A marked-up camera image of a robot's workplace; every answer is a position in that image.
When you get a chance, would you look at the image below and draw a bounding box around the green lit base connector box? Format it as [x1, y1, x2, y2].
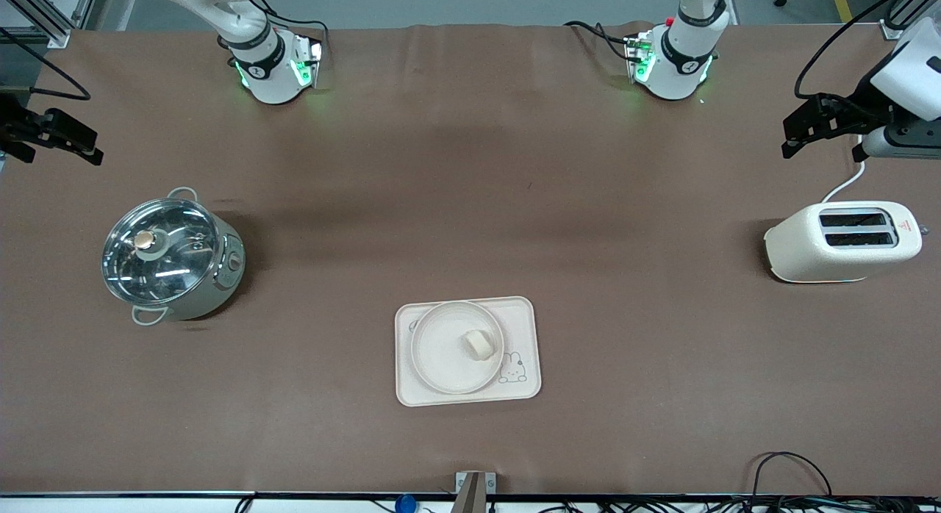
[292, 35, 325, 90]
[625, 32, 657, 85]

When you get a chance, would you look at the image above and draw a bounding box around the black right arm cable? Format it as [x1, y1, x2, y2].
[0, 26, 91, 101]

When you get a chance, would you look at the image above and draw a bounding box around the cream round plate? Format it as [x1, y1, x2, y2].
[410, 301, 505, 395]

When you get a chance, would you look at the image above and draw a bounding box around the white toaster power cable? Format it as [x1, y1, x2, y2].
[822, 134, 867, 204]

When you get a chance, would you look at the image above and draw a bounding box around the pale green electric cooking pot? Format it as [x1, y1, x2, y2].
[101, 187, 246, 326]

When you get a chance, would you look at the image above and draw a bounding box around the cream tray with rabbit print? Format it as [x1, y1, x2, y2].
[395, 296, 543, 408]

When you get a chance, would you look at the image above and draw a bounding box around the looped black cable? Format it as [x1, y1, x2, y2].
[748, 451, 834, 501]

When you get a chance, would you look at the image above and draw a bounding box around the small pale steamed bun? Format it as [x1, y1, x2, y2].
[463, 329, 495, 360]

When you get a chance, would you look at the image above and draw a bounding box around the aluminium frame post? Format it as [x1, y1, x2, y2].
[881, 0, 941, 40]
[0, 0, 100, 49]

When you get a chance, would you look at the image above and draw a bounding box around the black cable bundle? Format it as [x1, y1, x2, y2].
[515, 497, 941, 513]

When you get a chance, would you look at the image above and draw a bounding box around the white two-slot toaster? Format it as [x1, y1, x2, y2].
[764, 201, 923, 284]

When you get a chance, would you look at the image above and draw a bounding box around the glass pot lid with knob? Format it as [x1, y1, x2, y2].
[101, 198, 220, 305]

